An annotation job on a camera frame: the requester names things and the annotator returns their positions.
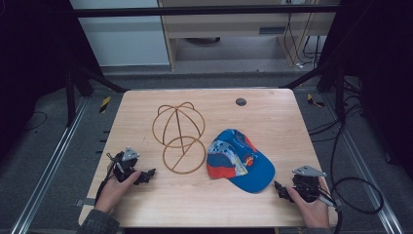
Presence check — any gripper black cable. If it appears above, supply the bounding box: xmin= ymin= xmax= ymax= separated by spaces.
xmin=307 ymin=106 xmax=385 ymax=234
xmin=94 ymin=161 xmax=115 ymax=207

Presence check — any black horizontal frame bar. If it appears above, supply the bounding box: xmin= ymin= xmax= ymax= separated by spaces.
xmin=73 ymin=4 xmax=341 ymax=19

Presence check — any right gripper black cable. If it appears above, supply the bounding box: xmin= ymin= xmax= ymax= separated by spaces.
xmin=307 ymin=106 xmax=385 ymax=234

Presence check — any white cabinet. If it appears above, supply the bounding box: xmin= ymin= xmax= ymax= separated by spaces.
xmin=69 ymin=0 xmax=171 ymax=68

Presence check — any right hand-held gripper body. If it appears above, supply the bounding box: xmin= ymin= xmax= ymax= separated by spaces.
xmin=291 ymin=165 xmax=335 ymax=208

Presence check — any person's left hand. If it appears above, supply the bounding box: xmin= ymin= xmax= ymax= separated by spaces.
xmin=94 ymin=170 xmax=143 ymax=215

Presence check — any blue and red cap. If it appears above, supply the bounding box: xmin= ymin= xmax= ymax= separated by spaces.
xmin=206 ymin=128 xmax=277 ymax=194

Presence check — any metal floor rail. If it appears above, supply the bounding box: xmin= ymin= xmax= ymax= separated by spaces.
xmin=320 ymin=93 xmax=405 ymax=234
xmin=9 ymin=97 xmax=90 ymax=234

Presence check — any black and yellow tape strip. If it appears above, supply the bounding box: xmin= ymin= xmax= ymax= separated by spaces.
xmin=306 ymin=93 xmax=325 ymax=108
xmin=98 ymin=96 xmax=112 ymax=114

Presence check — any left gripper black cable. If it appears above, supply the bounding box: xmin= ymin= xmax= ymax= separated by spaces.
xmin=94 ymin=161 xmax=115 ymax=207

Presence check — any wooden wire hat stand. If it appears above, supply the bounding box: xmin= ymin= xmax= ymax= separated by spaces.
xmin=151 ymin=101 xmax=207 ymax=176

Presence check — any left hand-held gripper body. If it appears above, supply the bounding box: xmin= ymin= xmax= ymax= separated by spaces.
xmin=106 ymin=145 xmax=141 ymax=183

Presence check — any bundle of hanging cables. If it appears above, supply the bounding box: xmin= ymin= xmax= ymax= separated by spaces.
xmin=282 ymin=12 xmax=323 ymax=70

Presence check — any thin black floor cable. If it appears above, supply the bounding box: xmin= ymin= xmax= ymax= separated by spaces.
xmin=22 ymin=110 xmax=49 ymax=133

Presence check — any black metal stand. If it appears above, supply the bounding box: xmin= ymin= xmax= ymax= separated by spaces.
xmin=280 ymin=55 xmax=347 ymax=122
xmin=64 ymin=48 xmax=131 ymax=128

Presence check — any person's right hand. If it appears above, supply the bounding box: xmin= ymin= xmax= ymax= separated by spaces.
xmin=285 ymin=176 xmax=331 ymax=230

